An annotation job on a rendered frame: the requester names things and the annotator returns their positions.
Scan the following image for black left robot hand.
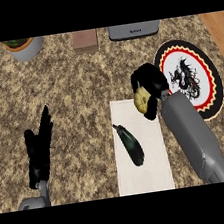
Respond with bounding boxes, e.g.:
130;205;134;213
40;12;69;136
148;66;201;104
18;103;64;191

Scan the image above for dragon print round plate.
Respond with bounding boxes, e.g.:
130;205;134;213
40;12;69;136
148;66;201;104
151;34;224;127

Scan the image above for grey plant pot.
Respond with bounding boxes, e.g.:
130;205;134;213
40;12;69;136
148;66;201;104
0;36;46;65

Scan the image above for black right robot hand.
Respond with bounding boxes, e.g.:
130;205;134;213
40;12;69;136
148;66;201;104
128;60;174;124

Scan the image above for grey appliance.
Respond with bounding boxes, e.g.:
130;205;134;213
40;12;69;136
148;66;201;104
106;19;163;44

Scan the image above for white placemat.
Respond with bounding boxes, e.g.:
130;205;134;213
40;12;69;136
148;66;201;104
105;93;176;198

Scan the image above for brown wooden block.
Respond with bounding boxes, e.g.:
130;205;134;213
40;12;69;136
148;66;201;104
71;28;100;56

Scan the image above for yellow squash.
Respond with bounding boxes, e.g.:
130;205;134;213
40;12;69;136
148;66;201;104
131;83;154;116

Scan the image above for dark green eggplant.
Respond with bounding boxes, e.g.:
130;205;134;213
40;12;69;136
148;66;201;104
112;120;147;171

